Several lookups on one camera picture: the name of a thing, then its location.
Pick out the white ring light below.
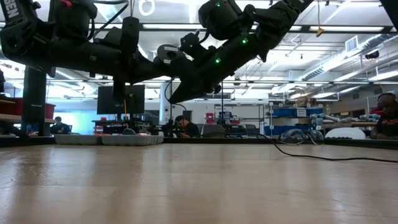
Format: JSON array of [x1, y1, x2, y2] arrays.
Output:
[[137, 0, 156, 17]]

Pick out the black monitor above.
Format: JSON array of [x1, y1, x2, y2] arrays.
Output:
[[96, 84, 146, 115]]

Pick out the grey laptop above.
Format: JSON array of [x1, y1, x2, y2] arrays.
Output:
[[201, 124, 226, 139]]

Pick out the black spool with white labels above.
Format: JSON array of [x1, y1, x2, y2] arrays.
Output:
[[153, 44, 187, 68]]

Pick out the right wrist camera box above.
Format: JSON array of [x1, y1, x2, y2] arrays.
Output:
[[179, 30, 217, 65]]

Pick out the clear safety glasses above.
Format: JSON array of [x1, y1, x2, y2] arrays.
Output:
[[278, 128, 325, 146]]

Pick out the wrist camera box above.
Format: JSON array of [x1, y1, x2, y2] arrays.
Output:
[[179, 30, 217, 65], [94, 27, 122, 47]]

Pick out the wooden work table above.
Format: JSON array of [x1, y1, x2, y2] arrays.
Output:
[[323, 121, 377, 129]]

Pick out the grey headphones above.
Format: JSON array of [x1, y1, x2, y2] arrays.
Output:
[[377, 92, 398, 104]]

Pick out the thin black cord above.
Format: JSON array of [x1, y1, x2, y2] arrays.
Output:
[[164, 79, 398, 164]]

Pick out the red storage bin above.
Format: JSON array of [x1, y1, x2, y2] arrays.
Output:
[[0, 97, 57, 124]]

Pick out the small yellow hanging tag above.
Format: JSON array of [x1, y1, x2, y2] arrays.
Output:
[[315, 0, 325, 38]]

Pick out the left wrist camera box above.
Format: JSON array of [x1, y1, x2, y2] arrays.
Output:
[[94, 27, 122, 47]]

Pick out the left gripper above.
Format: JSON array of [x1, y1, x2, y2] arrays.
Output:
[[107, 16, 180, 103]]

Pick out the white round column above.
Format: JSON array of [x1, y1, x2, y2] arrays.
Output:
[[159, 82, 184, 125]]

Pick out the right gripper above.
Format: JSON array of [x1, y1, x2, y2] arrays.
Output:
[[167, 37, 252, 105]]

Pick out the shelf with blue bins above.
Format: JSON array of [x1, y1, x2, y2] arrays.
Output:
[[263, 106, 325, 136]]

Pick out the person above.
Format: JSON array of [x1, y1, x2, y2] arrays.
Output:
[[173, 114, 200, 139], [50, 116, 72, 135], [369, 92, 398, 140]]

